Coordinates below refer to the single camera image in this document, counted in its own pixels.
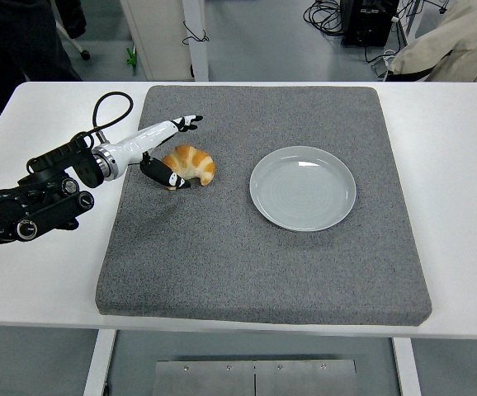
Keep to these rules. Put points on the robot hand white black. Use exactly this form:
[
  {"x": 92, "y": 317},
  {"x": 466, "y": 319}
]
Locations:
[{"x": 147, "y": 138}]

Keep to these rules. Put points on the white metal post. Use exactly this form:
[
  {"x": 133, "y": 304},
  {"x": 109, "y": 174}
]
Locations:
[{"x": 197, "y": 57}]

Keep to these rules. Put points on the beige cloth cover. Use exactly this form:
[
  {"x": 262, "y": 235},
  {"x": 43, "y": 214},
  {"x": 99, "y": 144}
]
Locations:
[{"x": 461, "y": 45}]

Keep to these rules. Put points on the white cabinet panel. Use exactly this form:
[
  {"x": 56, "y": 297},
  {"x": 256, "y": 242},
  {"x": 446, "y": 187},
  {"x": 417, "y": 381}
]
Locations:
[{"x": 156, "y": 37}]

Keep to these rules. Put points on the croissant bread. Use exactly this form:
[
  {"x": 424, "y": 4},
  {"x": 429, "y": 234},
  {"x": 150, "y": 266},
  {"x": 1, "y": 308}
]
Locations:
[{"x": 193, "y": 161}]

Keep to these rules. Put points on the person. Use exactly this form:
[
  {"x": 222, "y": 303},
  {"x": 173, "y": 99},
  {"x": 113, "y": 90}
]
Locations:
[{"x": 15, "y": 41}]

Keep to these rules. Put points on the white table leg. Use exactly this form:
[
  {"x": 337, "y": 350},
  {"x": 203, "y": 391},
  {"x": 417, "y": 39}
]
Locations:
[
  {"x": 407, "y": 367},
  {"x": 98, "y": 363}
]

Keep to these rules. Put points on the light grey round plate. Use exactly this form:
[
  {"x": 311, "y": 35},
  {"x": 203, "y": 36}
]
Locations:
[{"x": 300, "y": 189}]

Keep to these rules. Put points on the grey speckled table mat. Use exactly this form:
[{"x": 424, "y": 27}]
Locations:
[{"x": 222, "y": 255}]

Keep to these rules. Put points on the white chair base with caster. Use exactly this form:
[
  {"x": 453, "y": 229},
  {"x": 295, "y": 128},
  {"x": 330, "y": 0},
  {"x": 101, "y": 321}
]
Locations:
[{"x": 73, "y": 43}]

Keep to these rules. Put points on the small green object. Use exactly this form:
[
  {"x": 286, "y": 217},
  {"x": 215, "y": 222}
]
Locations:
[{"x": 130, "y": 57}]

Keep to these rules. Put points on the black computer tower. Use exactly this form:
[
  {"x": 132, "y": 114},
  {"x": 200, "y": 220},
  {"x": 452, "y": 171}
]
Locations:
[{"x": 366, "y": 24}]

